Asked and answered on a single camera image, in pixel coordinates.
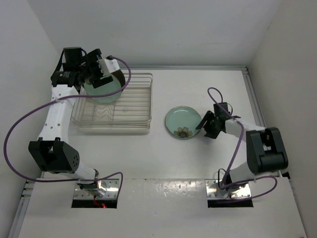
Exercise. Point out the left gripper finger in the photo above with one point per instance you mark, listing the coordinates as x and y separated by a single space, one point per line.
94 55
102 81

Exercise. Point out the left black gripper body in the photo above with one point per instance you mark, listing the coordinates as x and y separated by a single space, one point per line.
90 70

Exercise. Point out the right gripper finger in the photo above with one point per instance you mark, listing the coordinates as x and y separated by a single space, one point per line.
211 132
207 117

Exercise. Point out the green floral plate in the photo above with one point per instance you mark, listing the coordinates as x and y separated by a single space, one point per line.
181 122
105 89

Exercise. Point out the dark brown plate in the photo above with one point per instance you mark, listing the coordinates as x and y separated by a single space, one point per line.
120 77

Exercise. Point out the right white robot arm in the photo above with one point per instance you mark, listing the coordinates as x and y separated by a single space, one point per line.
265 151

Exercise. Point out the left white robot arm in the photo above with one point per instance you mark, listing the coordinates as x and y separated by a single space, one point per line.
51 151

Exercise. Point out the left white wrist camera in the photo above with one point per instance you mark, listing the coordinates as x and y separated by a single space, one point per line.
108 66

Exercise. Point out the wire dish rack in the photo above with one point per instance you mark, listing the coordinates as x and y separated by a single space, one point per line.
130 113

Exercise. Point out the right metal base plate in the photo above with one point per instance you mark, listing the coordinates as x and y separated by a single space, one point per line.
236 192

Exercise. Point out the metal base plate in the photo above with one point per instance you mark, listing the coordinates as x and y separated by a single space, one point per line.
106 189
236 192

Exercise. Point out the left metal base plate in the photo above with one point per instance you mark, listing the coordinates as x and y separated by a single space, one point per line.
106 189

